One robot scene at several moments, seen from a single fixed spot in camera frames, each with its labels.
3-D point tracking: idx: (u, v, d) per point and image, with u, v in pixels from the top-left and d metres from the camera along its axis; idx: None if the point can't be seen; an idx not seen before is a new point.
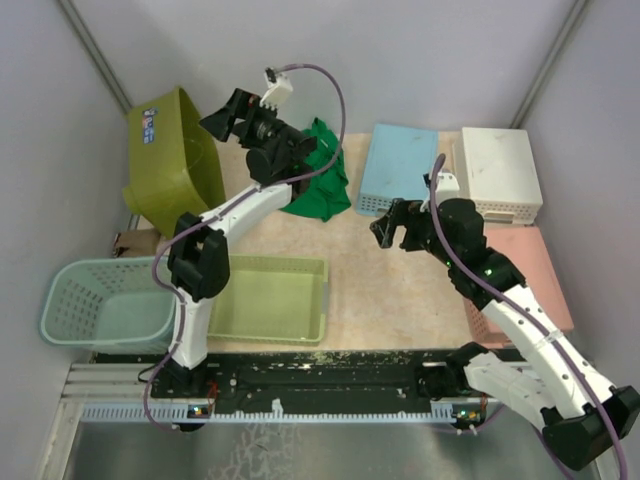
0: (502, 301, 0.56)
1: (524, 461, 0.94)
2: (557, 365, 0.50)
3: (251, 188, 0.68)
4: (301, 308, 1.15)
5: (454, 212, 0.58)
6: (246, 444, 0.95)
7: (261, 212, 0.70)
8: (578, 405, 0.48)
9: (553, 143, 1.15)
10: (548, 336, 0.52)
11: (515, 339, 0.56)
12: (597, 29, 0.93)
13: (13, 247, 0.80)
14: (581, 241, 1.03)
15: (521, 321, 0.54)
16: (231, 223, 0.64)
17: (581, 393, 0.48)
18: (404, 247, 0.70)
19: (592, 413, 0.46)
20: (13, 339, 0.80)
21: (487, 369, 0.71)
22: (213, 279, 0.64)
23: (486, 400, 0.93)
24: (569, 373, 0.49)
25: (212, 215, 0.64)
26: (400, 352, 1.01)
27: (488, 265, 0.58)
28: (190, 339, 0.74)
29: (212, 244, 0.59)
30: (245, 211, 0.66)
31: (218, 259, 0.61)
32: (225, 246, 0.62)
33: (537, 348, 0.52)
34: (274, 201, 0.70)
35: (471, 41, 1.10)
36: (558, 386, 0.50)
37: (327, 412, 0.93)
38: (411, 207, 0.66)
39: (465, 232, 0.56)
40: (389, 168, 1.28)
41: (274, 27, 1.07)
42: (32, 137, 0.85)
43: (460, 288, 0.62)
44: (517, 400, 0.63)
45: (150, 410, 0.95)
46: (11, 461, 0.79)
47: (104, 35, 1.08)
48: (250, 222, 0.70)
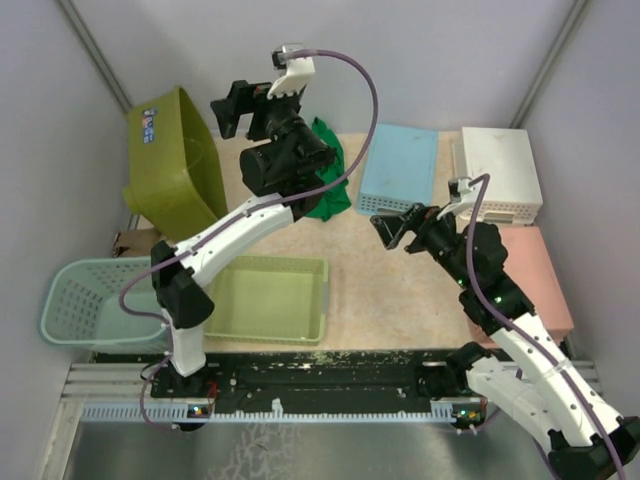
0: (512, 331, 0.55)
1: (524, 461, 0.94)
2: (565, 394, 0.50)
3: (239, 212, 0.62)
4: (301, 308, 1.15)
5: (480, 241, 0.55)
6: (246, 444, 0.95)
7: (250, 238, 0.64)
8: (585, 436, 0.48)
9: (553, 143, 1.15)
10: (557, 366, 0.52)
11: (523, 366, 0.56)
12: (597, 29, 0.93)
13: (13, 246, 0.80)
14: (581, 241, 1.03)
15: (530, 349, 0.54)
16: (205, 257, 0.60)
17: (588, 424, 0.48)
18: (410, 248, 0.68)
19: (600, 445, 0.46)
20: (12, 339, 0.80)
21: (492, 378, 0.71)
22: (191, 315, 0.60)
23: (486, 400, 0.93)
24: (577, 403, 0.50)
25: (186, 249, 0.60)
26: (400, 352, 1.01)
27: (499, 290, 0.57)
28: (181, 351, 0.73)
29: (179, 284, 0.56)
30: (223, 243, 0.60)
31: (189, 299, 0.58)
32: (196, 286, 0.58)
33: (546, 377, 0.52)
34: (267, 225, 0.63)
35: (471, 40, 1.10)
36: (565, 415, 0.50)
37: (327, 411, 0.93)
38: (429, 213, 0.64)
39: (488, 263, 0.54)
40: (389, 168, 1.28)
41: (273, 26, 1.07)
42: (31, 137, 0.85)
43: (468, 309, 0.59)
44: (521, 414, 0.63)
45: (147, 410, 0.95)
46: (11, 460, 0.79)
47: (103, 33, 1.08)
48: (239, 249, 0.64)
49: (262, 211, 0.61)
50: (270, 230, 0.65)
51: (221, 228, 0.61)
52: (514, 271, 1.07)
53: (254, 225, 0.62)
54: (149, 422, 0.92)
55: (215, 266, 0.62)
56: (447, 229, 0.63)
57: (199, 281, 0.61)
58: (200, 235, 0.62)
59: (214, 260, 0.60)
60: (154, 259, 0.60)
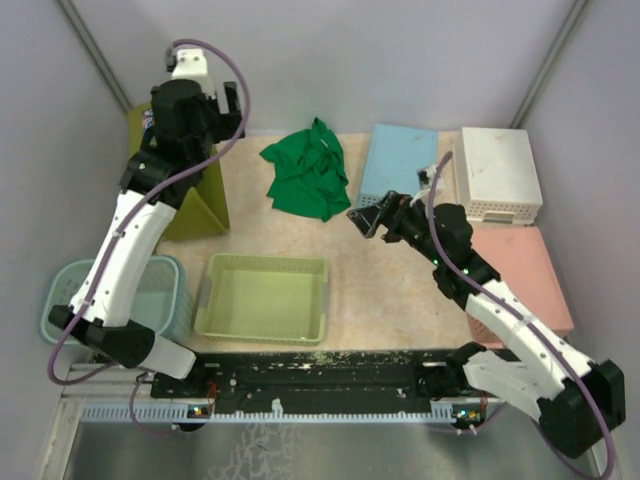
0: (480, 294, 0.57)
1: (524, 461, 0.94)
2: (534, 344, 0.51)
3: (111, 236, 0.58)
4: (301, 309, 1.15)
5: (448, 221, 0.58)
6: (246, 444, 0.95)
7: (141, 256, 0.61)
8: (557, 380, 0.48)
9: (553, 143, 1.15)
10: (522, 319, 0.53)
11: (498, 330, 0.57)
12: (597, 28, 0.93)
13: (13, 247, 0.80)
14: (581, 241, 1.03)
15: (498, 309, 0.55)
16: (105, 299, 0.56)
17: (559, 368, 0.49)
18: (388, 240, 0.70)
19: (571, 387, 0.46)
20: (13, 339, 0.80)
21: (486, 367, 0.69)
22: (130, 351, 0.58)
23: (486, 400, 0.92)
24: (546, 351, 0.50)
25: (80, 303, 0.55)
26: (400, 352, 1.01)
27: (468, 265, 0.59)
28: (168, 365, 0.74)
29: (96, 338, 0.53)
30: (115, 276, 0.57)
31: (116, 342, 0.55)
32: (113, 330, 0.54)
33: (514, 332, 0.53)
34: (150, 231, 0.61)
35: (471, 41, 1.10)
36: (539, 366, 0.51)
37: (327, 411, 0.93)
38: (402, 201, 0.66)
39: (454, 240, 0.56)
40: (388, 168, 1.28)
41: (274, 27, 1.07)
42: (31, 138, 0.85)
43: (443, 286, 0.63)
44: (514, 392, 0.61)
45: (135, 410, 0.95)
46: (12, 461, 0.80)
47: (104, 35, 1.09)
48: (138, 270, 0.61)
49: (134, 221, 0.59)
50: (154, 235, 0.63)
51: (103, 263, 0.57)
52: (499, 261, 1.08)
53: (134, 239, 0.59)
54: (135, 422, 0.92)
55: (123, 301, 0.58)
56: (419, 215, 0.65)
57: (120, 323, 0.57)
58: (86, 282, 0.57)
59: (116, 295, 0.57)
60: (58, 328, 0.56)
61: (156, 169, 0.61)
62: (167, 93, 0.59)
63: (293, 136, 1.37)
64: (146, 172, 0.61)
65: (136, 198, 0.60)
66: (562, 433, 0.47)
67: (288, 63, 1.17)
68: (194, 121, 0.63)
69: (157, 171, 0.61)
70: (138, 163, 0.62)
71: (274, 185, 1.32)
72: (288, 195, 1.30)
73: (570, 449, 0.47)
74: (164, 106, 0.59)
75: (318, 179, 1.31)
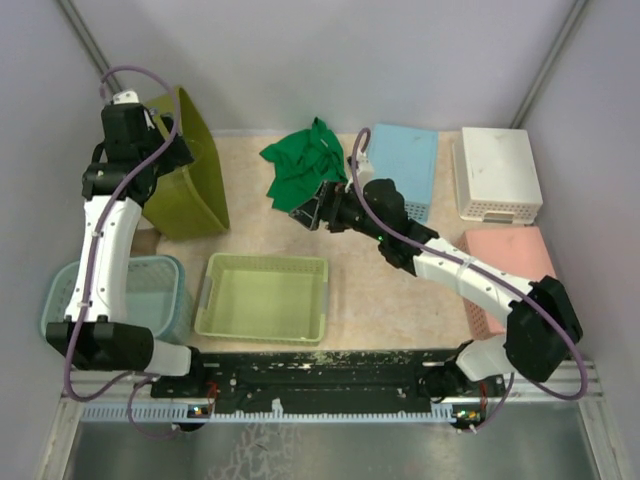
0: (422, 253, 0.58)
1: (523, 460, 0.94)
2: (479, 280, 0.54)
3: (91, 238, 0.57)
4: (301, 309, 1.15)
5: (379, 194, 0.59)
6: (246, 444, 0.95)
7: (124, 253, 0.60)
8: (504, 304, 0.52)
9: (553, 142, 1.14)
10: (464, 262, 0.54)
11: (445, 280, 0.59)
12: (597, 28, 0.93)
13: (13, 247, 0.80)
14: (581, 240, 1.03)
15: (441, 261, 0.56)
16: (102, 297, 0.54)
17: (505, 294, 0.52)
18: (333, 231, 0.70)
19: (519, 307, 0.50)
20: (13, 339, 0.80)
21: (470, 351, 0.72)
22: (136, 350, 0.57)
23: (486, 400, 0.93)
24: (490, 283, 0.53)
25: (76, 308, 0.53)
26: (400, 352, 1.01)
27: (410, 233, 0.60)
28: (167, 366, 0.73)
29: (107, 335, 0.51)
30: (106, 273, 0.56)
31: (124, 337, 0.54)
32: (119, 326, 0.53)
33: (460, 276, 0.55)
34: (127, 226, 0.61)
35: (471, 41, 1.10)
36: (487, 299, 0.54)
37: (327, 412, 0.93)
38: (337, 188, 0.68)
39: (389, 211, 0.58)
40: (389, 169, 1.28)
41: (275, 27, 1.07)
42: (31, 138, 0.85)
43: (392, 261, 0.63)
44: (490, 351, 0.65)
45: (133, 410, 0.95)
46: (12, 460, 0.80)
47: (104, 34, 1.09)
48: (124, 268, 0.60)
49: (110, 219, 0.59)
50: (132, 230, 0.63)
51: (89, 265, 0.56)
52: (483, 254, 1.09)
53: (116, 234, 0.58)
54: (133, 422, 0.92)
55: (118, 298, 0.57)
56: (353, 197, 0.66)
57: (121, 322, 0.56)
58: (76, 289, 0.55)
59: (113, 293, 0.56)
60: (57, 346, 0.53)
61: (114, 175, 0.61)
62: (113, 107, 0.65)
63: (293, 136, 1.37)
64: (105, 178, 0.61)
65: (102, 202, 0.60)
66: (530, 360, 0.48)
67: (289, 63, 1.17)
68: (142, 132, 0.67)
69: (117, 175, 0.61)
70: (94, 173, 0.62)
71: (274, 185, 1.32)
72: (288, 195, 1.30)
73: (542, 374, 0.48)
74: (114, 117, 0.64)
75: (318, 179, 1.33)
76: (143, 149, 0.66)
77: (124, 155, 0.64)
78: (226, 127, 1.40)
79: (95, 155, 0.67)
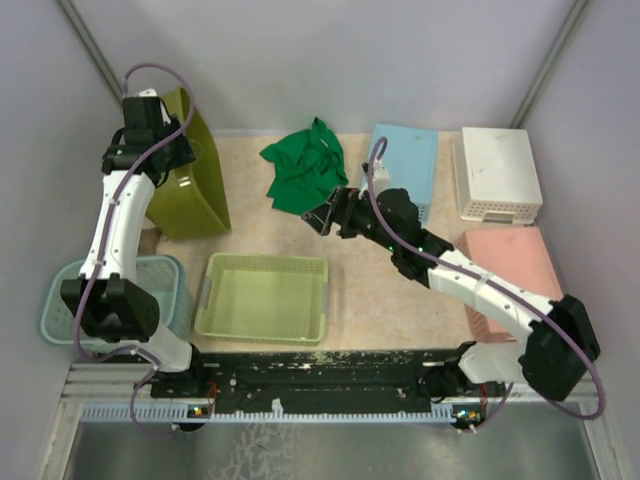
0: (437, 266, 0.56)
1: (524, 461, 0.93)
2: (497, 297, 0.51)
3: (108, 204, 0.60)
4: (301, 309, 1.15)
5: (393, 204, 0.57)
6: (246, 444, 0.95)
7: (137, 224, 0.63)
8: (525, 324, 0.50)
9: (554, 142, 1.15)
10: (481, 278, 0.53)
11: (460, 294, 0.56)
12: (598, 28, 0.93)
13: (12, 247, 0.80)
14: (581, 240, 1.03)
15: (457, 275, 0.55)
16: (116, 257, 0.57)
17: (524, 313, 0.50)
18: (343, 236, 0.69)
19: (541, 328, 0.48)
20: (13, 339, 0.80)
21: (475, 355, 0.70)
22: (145, 316, 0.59)
23: (486, 400, 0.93)
24: (509, 301, 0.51)
25: (92, 266, 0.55)
26: (400, 352, 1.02)
27: (422, 244, 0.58)
28: (169, 357, 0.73)
29: (118, 291, 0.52)
30: (120, 236, 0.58)
31: (135, 297, 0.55)
32: (131, 284, 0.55)
33: (476, 292, 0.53)
34: (141, 200, 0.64)
35: (471, 40, 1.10)
36: (505, 316, 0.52)
37: (327, 411, 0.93)
38: (351, 193, 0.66)
39: (403, 222, 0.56)
40: (388, 169, 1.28)
41: (274, 26, 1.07)
42: (31, 138, 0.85)
43: (404, 271, 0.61)
44: (503, 362, 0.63)
45: (136, 410, 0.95)
46: (11, 460, 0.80)
47: (104, 34, 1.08)
48: (136, 238, 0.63)
49: (126, 190, 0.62)
50: (145, 206, 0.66)
51: (106, 227, 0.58)
52: (480, 255, 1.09)
53: (131, 204, 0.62)
54: (136, 422, 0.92)
55: (129, 262, 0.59)
56: (367, 204, 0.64)
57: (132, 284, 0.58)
58: (90, 249, 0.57)
59: (126, 256, 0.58)
60: (70, 302, 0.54)
61: (131, 154, 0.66)
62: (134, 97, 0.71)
63: (293, 136, 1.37)
64: (123, 156, 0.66)
65: (118, 175, 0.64)
66: (548, 379, 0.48)
67: (288, 63, 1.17)
68: (159, 121, 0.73)
69: (133, 154, 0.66)
70: (113, 153, 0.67)
71: (274, 185, 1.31)
72: (288, 195, 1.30)
73: (558, 392, 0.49)
74: (135, 104, 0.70)
75: (318, 179, 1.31)
76: (158, 135, 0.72)
77: (140, 139, 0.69)
78: (226, 127, 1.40)
79: (114, 140, 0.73)
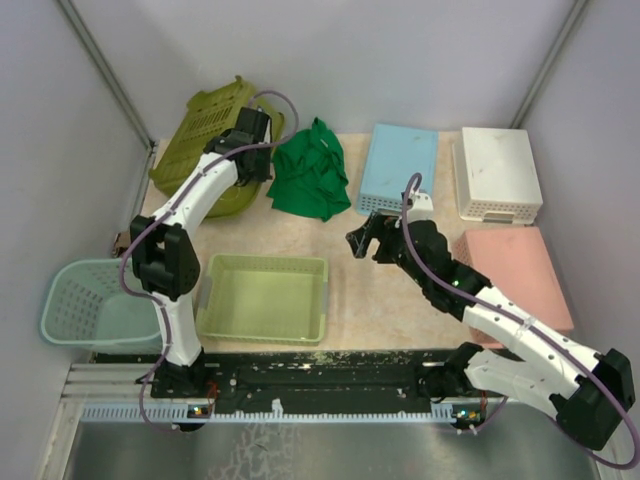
0: (475, 304, 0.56)
1: (524, 460, 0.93)
2: (541, 347, 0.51)
3: (196, 174, 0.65)
4: (301, 309, 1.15)
5: (422, 237, 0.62)
6: (246, 444, 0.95)
7: (213, 196, 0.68)
8: (570, 379, 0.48)
9: (553, 143, 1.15)
10: (524, 324, 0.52)
11: (498, 336, 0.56)
12: (597, 29, 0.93)
13: (13, 246, 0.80)
14: (581, 241, 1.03)
15: (497, 317, 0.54)
16: (185, 214, 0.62)
17: (570, 367, 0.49)
18: (377, 258, 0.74)
19: (587, 384, 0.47)
20: (12, 340, 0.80)
21: (486, 366, 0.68)
22: (186, 272, 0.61)
23: (486, 400, 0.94)
24: (554, 352, 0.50)
25: (163, 211, 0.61)
26: (400, 352, 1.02)
27: (456, 276, 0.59)
28: (180, 339, 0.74)
29: (173, 240, 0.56)
30: (197, 200, 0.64)
31: (184, 251, 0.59)
32: (186, 237, 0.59)
33: (519, 338, 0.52)
34: (223, 181, 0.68)
35: (472, 40, 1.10)
36: (549, 368, 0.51)
37: (327, 411, 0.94)
38: (387, 221, 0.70)
39: (432, 252, 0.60)
40: (388, 167, 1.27)
41: (275, 27, 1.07)
42: (29, 138, 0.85)
43: (437, 304, 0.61)
44: (523, 391, 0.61)
45: (147, 410, 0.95)
46: (11, 459, 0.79)
47: (104, 35, 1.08)
48: (205, 209, 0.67)
49: (215, 168, 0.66)
50: (223, 189, 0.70)
51: (187, 189, 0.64)
52: (479, 256, 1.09)
53: (214, 180, 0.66)
54: (149, 422, 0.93)
55: (192, 223, 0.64)
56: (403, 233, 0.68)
57: None
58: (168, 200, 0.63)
59: (193, 215, 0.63)
60: (131, 234, 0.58)
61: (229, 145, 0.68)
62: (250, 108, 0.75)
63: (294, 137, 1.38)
64: (224, 145, 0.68)
65: (212, 158, 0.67)
66: (587, 430, 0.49)
67: (288, 63, 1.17)
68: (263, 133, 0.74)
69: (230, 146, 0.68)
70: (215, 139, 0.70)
71: (274, 185, 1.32)
72: (288, 196, 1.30)
73: (596, 441, 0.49)
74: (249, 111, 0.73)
75: (318, 179, 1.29)
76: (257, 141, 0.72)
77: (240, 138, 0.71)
78: None
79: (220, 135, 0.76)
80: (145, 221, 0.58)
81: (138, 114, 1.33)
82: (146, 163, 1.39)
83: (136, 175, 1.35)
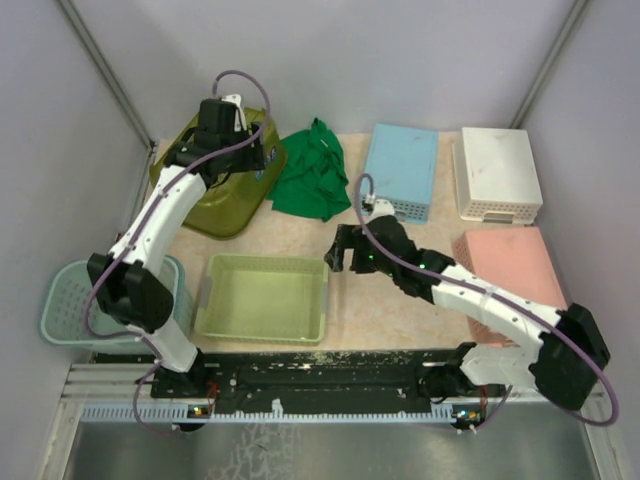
0: (440, 282, 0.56)
1: (524, 461, 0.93)
2: (505, 311, 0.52)
3: (156, 196, 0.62)
4: (301, 309, 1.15)
5: (380, 228, 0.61)
6: (246, 444, 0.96)
7: (177, 218, 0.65)
8: (535, 337, 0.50)
9: (553, 143, 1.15)
10: (486, 292, 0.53)
11: (467, 310, 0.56)
12: (598, 28, 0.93)
13: (13, 247, 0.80)
14: (581, 241, 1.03)
15: (461, 291, 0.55)
16: (146, 246, 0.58)
17: (534, 326, 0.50)
18: (357, 269, 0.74)
19: (552, 340, 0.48)
20: (12, 340, 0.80)
21: (478, 358, 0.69)
22: (156, 306, 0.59)
23: (486, 400, 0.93)
24: (517, 314, 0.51)
25: (122, 246, 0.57)
26: (400, 352, 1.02)
27: (422, 261, 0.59)
28: (171, 355, 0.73)
29: (135, 279, 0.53)
30: (158, 227, 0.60)
31: (150, 288, 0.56)
32: (151, 275, 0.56)
33: (483, 305, 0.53)
34: (186, 200, 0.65)
35: (472, 40, 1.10)
36: (516, 331, 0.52)
37: (327, 412, 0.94)
38: (355, 229, 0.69)
39: (392, 242, 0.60)
40: (388, 168, 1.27)
41: (275, 27, 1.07)
42: (28, 139, 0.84)
43: (407, 289, 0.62)
44: (511, 371, 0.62)
45: (139, 410, 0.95)
46: (11, 459, 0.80)
47: (104, 35, 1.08)
48: (171, 233, 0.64)
49: (176, 186, 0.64)
50: (189, 207, 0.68)
51: (146, 216, 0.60)
52: (479, 255, 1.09)
53: (176, 200, 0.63)
54: (141, 423, 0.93)
55: (158, 252, 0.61)
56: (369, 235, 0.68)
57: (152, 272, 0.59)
58: (127, 232, 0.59)
59: (155, 246, 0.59)
60: (91, 275, 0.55)
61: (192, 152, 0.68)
62: (210, 103, 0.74)
63: (294, 137, 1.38)
64: (186, 155, 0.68)
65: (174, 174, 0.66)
66: (563, 388, 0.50)
67: (288, 63, 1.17)
68: (229, 128, 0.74)
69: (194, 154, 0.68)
70: (179, 148, 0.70)
71: (274, 185, 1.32)
72: (288, 196, 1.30)
73: (574, 400, 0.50)
74: (210, 109, 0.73)
75: (318, 179, 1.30)
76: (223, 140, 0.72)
77: (207, 142, 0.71)
78: None
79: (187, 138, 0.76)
80: (104, 260, 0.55)
81: (138, 114, 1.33)
82: (146, 163, 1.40)
83: (137, 175, 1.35)
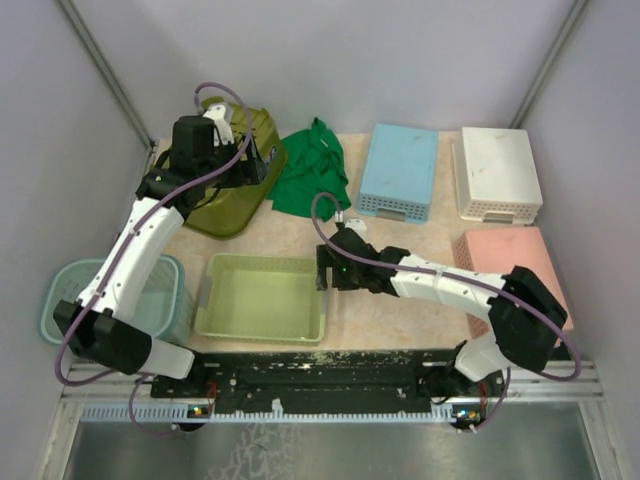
0: (397, 273, 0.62)
1: (522, 460, 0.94)
2: (454, 286, 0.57)
3: (127, 234, 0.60)
4: (301, 310, 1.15)
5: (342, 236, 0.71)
6: (246, 444, 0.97)
7: (153, 255, 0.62)
8: (484, 304, 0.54)
9: (553, 143, 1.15)
10: (436, 272, 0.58)
11: (430, 295, 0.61)
12: (598, 28, 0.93)
13: (12, 247, 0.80)
14: (581, 241, 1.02)
15: (416, 276, 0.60)
16: (116, 292, 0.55)
17: (482, 291, 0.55)
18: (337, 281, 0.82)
19: (499, 302, 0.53)
20: (12, 340, 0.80)
21: (466, 353, 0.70)
22: (132, 351, 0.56)
23: (486, 400, 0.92)
24: (466, 285, 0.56)
25: (91, 294, 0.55)
26: (400, 352, 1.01)
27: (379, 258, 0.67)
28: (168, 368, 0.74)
29: (104, 331, 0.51)
30: (129, 270, 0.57)
31: (122, 336, 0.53)
32: (122, 323, 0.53)
33: (435, 286, 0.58)
34: (162, 234, 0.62)
35: (472, 40, 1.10)
36: (470, 303, 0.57)
37: (327, 411, 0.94)
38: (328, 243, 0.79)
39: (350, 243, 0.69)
40: (388, 167, 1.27)
41: (275, 27, 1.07)
42: (28, 139, 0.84)
43: (370, 286, 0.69)
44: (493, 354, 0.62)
45: (135, 410, 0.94)
46: (12, 459, 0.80)
47: (103, 35, 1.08)
48: (147, 271, 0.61)
49: (149, 222, 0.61)
50: (167, 239, 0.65)
51: (116, 259, 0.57)
52: (479, 255, 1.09)
53: (149, 237, 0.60)
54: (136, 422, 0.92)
55: (132, 294, 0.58)
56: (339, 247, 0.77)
57: (126, 317, 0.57)
58: (96, 276, 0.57)
59: (127, 291, 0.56)
60: (61, 324, 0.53)
61: (168, 184, 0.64)
62: (184, 122, 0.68)
63: (295, 137, 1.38)
64: (161, 185, 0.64)
65: (146, 208, 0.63)
66: (524, 352, 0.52)
67: (288, 62, 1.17)
68: (206, 149, 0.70)
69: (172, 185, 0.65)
70: (152, 178, 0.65)
71: (274, 185, 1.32)
72: (288, 196, 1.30)
73: (538, 360, 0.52)
74: (184, 131, 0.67)
75: (318, 179, 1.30)
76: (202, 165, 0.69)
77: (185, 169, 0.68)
78: None
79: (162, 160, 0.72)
80: (71, 308, 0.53)
81: (139, 114, 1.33)
82: (146, 163, 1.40)
83: (136, 175, 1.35)
